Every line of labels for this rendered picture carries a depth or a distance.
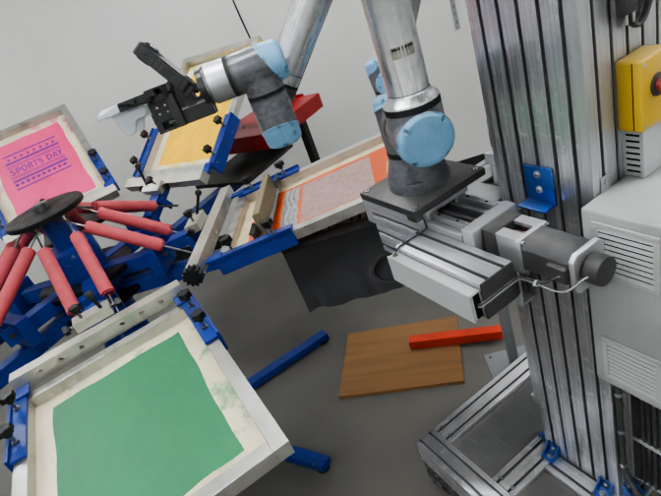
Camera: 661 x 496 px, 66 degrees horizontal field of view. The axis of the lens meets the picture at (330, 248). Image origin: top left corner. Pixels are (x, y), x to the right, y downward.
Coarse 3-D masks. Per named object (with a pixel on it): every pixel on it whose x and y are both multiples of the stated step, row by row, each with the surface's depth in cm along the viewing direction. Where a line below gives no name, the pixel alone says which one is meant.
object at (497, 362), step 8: (504, 312) 210; (504, 320) 212; (504, 328) 214; (504, 336) 217; (512, 336) 216; (512, 344) 219; (496, 352) 237; (504, 352) 236; (512, 352) 221; (520, 352) 232; (488, 360) 235; (496, 360) 233; (504, 360) 232; (512, 360) 223; (496, 368) 229; (504, 368) 228
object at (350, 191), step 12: (384, 168) 191; (360, 180) 191; (372, 180) 187; (336, 192) 192; (348, 192) 187; (360, 192) 183; (300, 204) 199; (312, 204) 193; (324, 204) 188; (336, 204) 183; (276, 216) 199; (300, 216) 189; (312, 216) 184; (276, 228) 189
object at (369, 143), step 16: (368, 144) 214; (320, 160) 219; (336, 160) 218; (288, 176) 221; (304, 176) 221; (256, 192) 224; (240, 208) 215; (336, 208) 172; (352, 208) 169; (240, 224) 205; (304, 224) 172; (320, 224) 172
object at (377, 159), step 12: (372, 156) 206; (384, 156) 200; (336, 168) 213; (348, 168) 207; (360, 168) 201; (372, 168) 196; (312, 180) 214; (324, 180) 208; (336, 180) 202; (348, 180) 197; (300, 192) 209; (312, 192) 203; (324, 192) 198; (276, 204) 210
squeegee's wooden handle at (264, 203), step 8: (264, 176) 212; (264, 184) 204; (272, 184) 213; (264, 192) 197; (272, 192) 208; (264, 200) 192; (272, 200) 204; (256, 208) 185; (264, 208) 189; (256, 216) 181; (264, 216) 185
